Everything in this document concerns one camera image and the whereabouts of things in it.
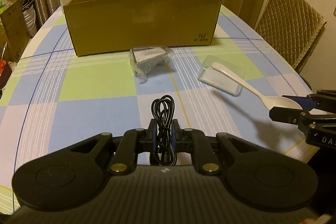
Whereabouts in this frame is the black cable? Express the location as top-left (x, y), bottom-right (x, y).
top-left (151, 94), bottom-right (178, 166)

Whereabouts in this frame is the white plastic spoon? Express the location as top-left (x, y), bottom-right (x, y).
top-left (211, 63), bottom-right (302, 110)

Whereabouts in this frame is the clear plastic lidded case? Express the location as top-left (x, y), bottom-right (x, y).
top-left (198, 55), bottom-right (245, 96)

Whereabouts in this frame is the clear white box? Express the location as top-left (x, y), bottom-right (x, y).
top-left (129, 46), bottom-right (173, 84)

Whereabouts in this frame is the quilted brown chair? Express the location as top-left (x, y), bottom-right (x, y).
top-left (255, 0), bottom-right (326, 73)

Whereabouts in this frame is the checked tablecloth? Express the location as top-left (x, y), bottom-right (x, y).
top-left (1, 7), bottom-right (317, 214)

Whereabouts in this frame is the brown cardboard box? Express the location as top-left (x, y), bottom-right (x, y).
top-left (63, 0), bottom-right (222, 56)

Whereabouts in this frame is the cardboard boxes pile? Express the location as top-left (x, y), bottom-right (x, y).
top-left (1, 0), bottom-right (37, 63)

